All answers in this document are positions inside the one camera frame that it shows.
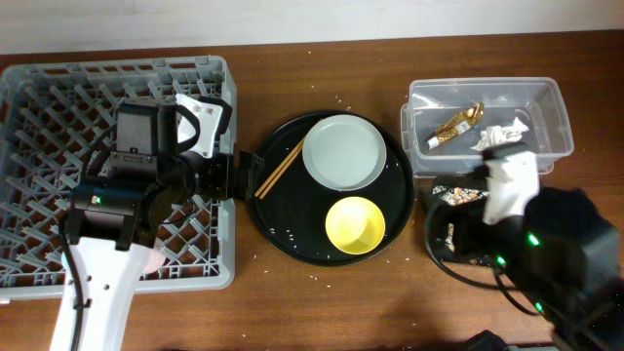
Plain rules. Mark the grey dishwasher rack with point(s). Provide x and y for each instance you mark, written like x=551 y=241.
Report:
x=50 y=114

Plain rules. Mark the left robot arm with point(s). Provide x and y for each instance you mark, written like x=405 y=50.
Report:
x=163 y=154

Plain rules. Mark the black rectangular tray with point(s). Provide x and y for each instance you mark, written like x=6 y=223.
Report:
x=441 y=244

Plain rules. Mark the grey round plate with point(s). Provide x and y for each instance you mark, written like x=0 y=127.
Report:
x=344 y=152

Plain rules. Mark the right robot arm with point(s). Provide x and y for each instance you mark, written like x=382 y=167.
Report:
x=563 y=256

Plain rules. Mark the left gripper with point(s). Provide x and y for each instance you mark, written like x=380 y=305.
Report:
x=246 y=175

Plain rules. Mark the pink cup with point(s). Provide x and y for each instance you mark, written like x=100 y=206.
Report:
x=154 y=261

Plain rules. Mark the gold foil wrapper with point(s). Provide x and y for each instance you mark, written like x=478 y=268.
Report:
x=457 y=125

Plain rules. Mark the food scraps pile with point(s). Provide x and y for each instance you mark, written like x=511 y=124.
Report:
x=457 y=195

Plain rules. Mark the yellow bowl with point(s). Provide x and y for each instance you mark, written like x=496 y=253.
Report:
x=355 y=225

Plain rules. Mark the clear plastic bin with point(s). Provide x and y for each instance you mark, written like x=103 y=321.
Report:
x=535 y=101

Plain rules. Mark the white napkin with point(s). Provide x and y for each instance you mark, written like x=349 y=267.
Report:
x=497 y=135

